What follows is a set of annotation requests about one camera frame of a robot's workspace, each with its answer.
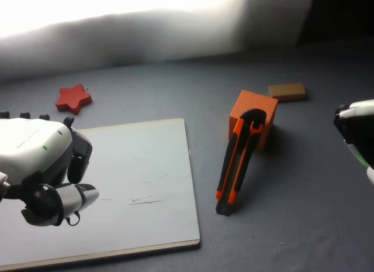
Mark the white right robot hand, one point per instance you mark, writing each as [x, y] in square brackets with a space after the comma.
[355, 128]

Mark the grey table cloth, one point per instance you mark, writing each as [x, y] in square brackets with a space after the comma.
[292, 210]

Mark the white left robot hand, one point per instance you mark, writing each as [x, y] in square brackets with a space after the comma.
[32, 143]

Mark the white backdrop cloth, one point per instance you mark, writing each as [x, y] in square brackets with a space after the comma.
[146, 38]

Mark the red wooden star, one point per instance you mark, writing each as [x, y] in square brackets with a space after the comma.
[73, 100]

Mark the white paper pad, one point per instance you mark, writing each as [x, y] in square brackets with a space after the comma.
[140, 172]

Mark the orange black utility knife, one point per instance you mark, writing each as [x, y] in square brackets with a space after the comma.
[238, 155]

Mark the tan wooden block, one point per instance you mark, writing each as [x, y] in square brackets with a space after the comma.
[287, 91]

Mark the orange textured block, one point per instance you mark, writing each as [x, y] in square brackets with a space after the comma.
[254, 101]

